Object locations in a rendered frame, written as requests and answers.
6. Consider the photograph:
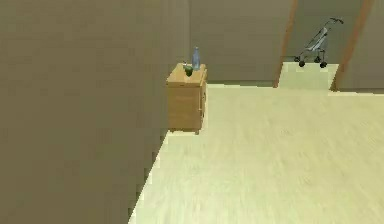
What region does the grey folding stroller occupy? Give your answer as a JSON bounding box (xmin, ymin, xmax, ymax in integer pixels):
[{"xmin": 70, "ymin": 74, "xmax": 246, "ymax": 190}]
[{"xmin": 293, "ymin": 17, "xmax": 344, "ymax": 69}]

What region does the light wooden cabinet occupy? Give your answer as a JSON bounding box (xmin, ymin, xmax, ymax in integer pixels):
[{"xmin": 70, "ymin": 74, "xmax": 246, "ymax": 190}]
[{"xmin": 165, "ymin": 62, "xmax": 208, "ymax": 136}]

